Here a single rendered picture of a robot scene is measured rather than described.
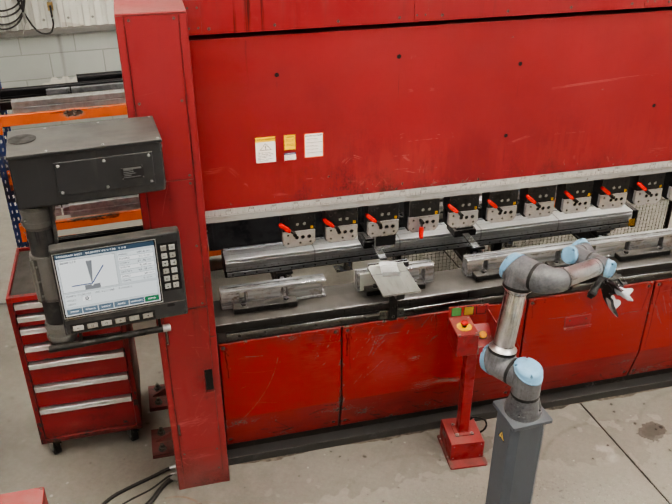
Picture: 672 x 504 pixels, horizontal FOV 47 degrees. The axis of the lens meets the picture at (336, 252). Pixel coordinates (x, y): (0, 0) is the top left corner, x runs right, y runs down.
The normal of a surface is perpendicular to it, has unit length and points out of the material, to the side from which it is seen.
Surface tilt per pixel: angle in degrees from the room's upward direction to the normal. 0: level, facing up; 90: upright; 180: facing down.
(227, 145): 90
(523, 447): 90
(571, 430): 0
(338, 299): 0
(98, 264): 90
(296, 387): 90
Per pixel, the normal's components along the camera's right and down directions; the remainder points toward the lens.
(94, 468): 0.00, -0.87
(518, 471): 0.30, 0.47
